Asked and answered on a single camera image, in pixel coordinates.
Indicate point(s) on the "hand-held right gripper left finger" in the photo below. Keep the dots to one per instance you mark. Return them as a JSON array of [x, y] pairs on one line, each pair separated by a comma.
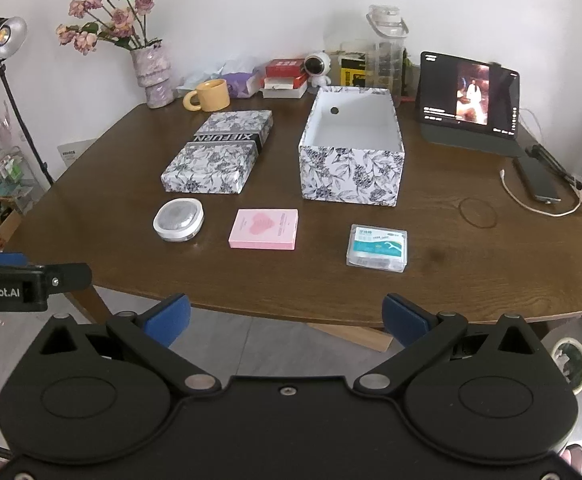
[[171, 317]]

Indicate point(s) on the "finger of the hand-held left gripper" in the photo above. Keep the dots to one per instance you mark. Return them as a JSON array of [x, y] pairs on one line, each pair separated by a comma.
[[71, 276], [3, 259]]

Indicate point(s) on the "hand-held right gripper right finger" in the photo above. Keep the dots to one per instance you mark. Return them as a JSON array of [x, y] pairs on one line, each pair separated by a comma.
[[405, 317]]

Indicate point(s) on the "clear dental floss box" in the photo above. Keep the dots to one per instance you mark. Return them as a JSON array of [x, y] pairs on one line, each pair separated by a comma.
[[377, 247]]

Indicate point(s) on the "round white compact case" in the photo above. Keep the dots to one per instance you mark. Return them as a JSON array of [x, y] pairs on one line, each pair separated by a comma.
[[178, 219]]

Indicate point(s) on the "pink box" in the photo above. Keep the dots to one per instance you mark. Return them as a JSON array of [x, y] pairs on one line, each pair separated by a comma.
[[263, 229]]

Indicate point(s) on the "floral print box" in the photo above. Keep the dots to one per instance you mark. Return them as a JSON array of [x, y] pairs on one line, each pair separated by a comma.
[[351, 170]]

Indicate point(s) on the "floral print box lid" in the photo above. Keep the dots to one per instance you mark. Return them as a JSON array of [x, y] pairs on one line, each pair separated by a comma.
[[216, 152]]

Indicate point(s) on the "brown wooden desk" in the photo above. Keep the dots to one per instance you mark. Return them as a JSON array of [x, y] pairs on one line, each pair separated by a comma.
[[296, 280]]

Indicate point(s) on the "thin dark hair band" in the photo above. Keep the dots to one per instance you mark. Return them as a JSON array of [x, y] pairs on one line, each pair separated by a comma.
[[461, 210]]

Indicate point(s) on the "white paper label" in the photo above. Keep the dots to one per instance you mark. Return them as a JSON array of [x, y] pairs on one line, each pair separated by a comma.
[[71, 150]]

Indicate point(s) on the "round green white roll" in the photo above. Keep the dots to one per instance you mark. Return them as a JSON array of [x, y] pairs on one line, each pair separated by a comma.
[[568, 360]]

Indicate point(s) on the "dark smartphone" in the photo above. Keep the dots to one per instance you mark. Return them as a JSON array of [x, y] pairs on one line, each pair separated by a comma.
[[538, 180]]

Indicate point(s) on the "purple patterned vase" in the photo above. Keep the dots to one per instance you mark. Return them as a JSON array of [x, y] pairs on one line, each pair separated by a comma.
[[155, 75]]

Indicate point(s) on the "studio lamp on stand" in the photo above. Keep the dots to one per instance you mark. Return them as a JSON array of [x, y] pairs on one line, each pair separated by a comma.
[[2, 35]]

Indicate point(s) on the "yellow ceramic mug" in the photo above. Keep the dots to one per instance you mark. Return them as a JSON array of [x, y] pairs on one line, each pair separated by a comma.
[[210, 96]]

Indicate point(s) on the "white plastic wrapped pack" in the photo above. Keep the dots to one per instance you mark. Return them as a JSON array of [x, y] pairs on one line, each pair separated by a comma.
[[196, 77]]

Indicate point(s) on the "purple tissue pack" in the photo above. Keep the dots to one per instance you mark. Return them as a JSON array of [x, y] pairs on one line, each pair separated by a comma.
[[241, 82]]

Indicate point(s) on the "yellow and black box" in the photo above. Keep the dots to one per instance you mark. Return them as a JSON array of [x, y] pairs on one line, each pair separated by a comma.
[[353, 71]]

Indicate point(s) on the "red and white box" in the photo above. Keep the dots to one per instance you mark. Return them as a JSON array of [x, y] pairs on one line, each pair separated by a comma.
[[286, 87]]

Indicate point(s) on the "white astronaut figurine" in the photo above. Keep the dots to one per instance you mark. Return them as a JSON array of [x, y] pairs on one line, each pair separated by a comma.
[[317, 70]]

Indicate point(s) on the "dried pink rose bouquet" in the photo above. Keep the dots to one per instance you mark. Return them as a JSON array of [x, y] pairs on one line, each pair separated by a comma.
[[108, 12]]

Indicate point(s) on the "glass jar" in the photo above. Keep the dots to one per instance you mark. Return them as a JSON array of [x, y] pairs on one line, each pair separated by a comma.
[[387, 50]]

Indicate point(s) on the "red cardboard box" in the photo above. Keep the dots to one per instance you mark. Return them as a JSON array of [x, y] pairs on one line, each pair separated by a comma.
[[285, 67]]

